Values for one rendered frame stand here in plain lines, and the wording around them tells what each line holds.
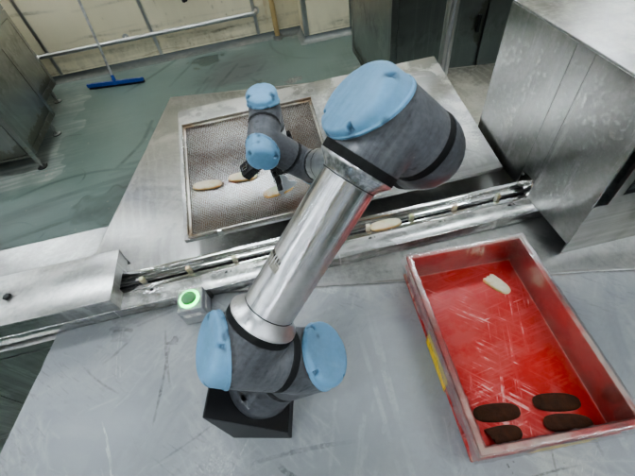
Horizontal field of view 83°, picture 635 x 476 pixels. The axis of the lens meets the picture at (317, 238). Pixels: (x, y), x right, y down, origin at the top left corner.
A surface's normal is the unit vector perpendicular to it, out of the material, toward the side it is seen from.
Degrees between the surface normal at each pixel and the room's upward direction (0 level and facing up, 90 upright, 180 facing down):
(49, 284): 0
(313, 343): 54
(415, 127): 71
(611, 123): 90
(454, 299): 0
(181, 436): 0
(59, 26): 90
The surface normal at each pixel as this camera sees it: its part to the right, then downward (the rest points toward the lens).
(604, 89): -0.97, 0.23
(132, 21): 0.21, 0.75
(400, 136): 0.34, 0.49
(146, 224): -0.11, -0.62
